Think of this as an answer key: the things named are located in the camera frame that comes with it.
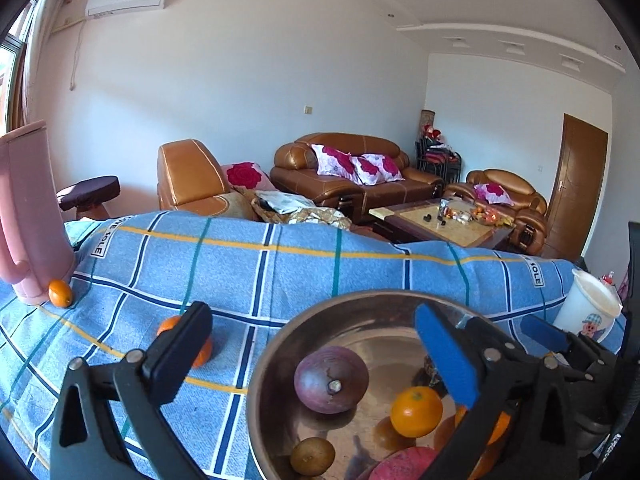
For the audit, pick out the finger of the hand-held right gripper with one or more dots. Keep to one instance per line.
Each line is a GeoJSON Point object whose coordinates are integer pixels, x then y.
{"type": "Point", "coordinates": [545, 334]}

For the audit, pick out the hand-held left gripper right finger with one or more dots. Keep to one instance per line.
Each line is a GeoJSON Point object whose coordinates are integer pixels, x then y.
{"type": "Point", "coordinates": [447, 355]}

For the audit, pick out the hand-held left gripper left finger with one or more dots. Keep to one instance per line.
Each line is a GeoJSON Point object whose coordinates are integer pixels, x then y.
{"type": "Point", "coordinates": [175, 355]}

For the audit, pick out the round metal bowl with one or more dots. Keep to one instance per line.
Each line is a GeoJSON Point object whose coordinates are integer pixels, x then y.
{"type": "Point", "coordinates": [280, 375]}

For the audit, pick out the red radish with roots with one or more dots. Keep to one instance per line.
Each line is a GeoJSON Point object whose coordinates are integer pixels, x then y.
{"type": "Point", "coordinates": [405, 465]}

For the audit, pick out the purple round radish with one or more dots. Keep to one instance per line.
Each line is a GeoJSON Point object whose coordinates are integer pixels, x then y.
{"type": "Point", "coordinates": [325, 377]}

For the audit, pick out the large orange mandarin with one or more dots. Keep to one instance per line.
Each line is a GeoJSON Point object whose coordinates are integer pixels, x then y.
{"type": "Point", "coordinates": [202, 352]}

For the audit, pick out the white cartoon print cup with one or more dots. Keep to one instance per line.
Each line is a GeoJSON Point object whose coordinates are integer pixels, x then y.
{"type": "Point", "coordinates": [585, 310]}

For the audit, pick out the blue plaid blanket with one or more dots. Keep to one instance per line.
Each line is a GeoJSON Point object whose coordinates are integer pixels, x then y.
{"type": "Point", "coordinates": [225, 270]}

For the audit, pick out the brown leather armchair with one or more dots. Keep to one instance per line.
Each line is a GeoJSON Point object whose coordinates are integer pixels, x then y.
{"type": "Point", "coordinates": [530, 215]}

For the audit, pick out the wooden coffee table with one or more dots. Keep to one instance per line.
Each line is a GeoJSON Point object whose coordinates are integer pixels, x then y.
{"type": "Point", "coordinates": [450, 232]}

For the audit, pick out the small orange kumquat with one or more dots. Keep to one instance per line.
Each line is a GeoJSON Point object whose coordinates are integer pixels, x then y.
{"type": "Point", "coordinates": [60, 294]}

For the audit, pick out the pile of snacks and fruit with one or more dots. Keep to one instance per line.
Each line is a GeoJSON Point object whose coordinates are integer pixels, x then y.
{"type": "Point", "coordinates": [477, 214]}

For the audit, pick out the rose print cushion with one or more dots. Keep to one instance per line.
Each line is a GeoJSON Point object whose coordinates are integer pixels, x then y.
{"type": "Point", "coordinates": [334, 160]}
{"type": "Point", "coordinates": [377, 169]}
{"type": "Point", "coordinates": [492, 193]}
{"type": "Point", "coordinates": [246, 176]}

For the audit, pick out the brown wooden door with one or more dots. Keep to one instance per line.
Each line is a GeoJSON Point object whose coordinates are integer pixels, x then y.
{"type": "Point", "coordinates": [575, 185]}

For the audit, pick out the green-brown kiwi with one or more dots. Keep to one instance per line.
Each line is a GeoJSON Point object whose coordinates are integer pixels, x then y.
{"type": "Point", "coordinates": [312, 455]}

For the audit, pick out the tan leather armchair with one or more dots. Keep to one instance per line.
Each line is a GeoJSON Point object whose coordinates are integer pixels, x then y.
{"type": "Point", "coordinates": [187, 175]}

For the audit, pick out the dark brown cushioned stool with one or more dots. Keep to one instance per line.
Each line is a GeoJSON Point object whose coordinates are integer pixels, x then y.
{"type": "Point", "coordinates": [87, 192]}

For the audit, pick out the white cloth bundle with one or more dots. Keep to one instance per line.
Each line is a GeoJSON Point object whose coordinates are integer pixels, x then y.
{"type": "Point", "coordinates": [287, 205]}

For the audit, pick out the stacked dark chairs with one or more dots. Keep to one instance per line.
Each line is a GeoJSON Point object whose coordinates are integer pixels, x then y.
{"type": "Point", "coordinates": [437, 160]}

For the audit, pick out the pink thermos jug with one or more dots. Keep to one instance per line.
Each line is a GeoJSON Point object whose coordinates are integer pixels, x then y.
{"type": "Point", "coordinates": [27, 220]}

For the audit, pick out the brown leather two-seat sofa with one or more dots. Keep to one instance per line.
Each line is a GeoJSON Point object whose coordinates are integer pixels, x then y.
{"type": "Point", "coordinates": [320, 190]}

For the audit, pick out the tall patterned floor vase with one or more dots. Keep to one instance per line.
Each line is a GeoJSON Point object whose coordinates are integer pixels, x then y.
{"type": "Point", "coordinates": [427, 121]}

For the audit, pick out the light window curtain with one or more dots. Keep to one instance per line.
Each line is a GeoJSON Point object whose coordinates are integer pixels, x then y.
{"type": "Point", "coordinates": [42, 50]}

